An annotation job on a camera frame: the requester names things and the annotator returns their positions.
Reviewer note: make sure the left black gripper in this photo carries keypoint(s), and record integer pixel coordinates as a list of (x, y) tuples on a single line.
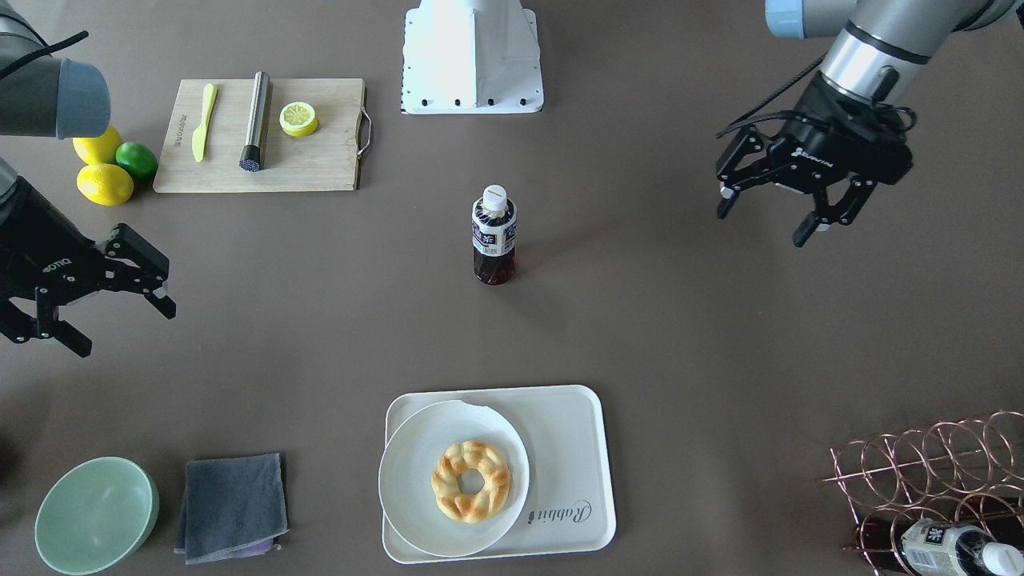
[(808, 149)]

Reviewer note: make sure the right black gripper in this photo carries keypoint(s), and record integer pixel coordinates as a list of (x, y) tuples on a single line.
[(34, 245)]

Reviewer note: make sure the tea bottle white cap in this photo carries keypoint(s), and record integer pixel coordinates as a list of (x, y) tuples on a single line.
[(494, 225)]

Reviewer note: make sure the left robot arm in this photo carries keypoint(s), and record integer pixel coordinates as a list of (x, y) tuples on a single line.
[(879, 48)]

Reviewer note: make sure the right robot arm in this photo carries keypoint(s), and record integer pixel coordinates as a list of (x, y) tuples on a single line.
[(44, 95)]

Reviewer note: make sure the white serving tray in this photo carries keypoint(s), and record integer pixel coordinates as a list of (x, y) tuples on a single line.
[(569, 507)]

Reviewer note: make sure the tea bottle in rack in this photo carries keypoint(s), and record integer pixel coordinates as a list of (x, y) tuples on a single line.
[(932, 547)]

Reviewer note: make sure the yellow lemon lower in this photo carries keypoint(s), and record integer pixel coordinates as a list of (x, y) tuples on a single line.
[(105, 184)]

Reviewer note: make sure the yellow lemon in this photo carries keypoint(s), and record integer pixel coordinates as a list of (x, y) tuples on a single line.
[(105, 184), (100, 149)]

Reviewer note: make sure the yellow lemon upper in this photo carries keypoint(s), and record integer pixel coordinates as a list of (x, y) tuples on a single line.
[(100, 149)]

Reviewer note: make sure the green lime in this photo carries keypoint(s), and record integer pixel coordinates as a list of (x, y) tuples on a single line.
[(137, 160)]

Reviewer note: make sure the yellow plastic knife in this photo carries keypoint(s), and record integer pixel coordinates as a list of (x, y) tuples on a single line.
[(199, 137)]

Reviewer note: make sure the mint green bowl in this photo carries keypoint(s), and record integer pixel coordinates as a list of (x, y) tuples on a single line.
[(96, 515)]

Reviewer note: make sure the grey folded cloth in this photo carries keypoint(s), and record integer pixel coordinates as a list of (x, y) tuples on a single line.
[(232, 508)]

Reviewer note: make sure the half lemon slice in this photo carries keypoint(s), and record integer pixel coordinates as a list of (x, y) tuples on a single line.
[(298, 119)]

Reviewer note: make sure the wooden cutting board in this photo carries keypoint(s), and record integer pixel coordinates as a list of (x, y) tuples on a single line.
[(326, 161)]

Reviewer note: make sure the white round plate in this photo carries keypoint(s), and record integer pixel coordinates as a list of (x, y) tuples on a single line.
[(408, 463)]

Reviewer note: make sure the copper wire bottle rack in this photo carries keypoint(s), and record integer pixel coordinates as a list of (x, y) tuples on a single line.
[(968, 470)]

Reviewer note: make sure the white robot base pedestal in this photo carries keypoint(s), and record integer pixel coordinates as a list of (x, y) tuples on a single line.
[(471, 57)]

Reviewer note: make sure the braided ring bread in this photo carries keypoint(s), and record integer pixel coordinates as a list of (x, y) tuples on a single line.
[(471, 482)]

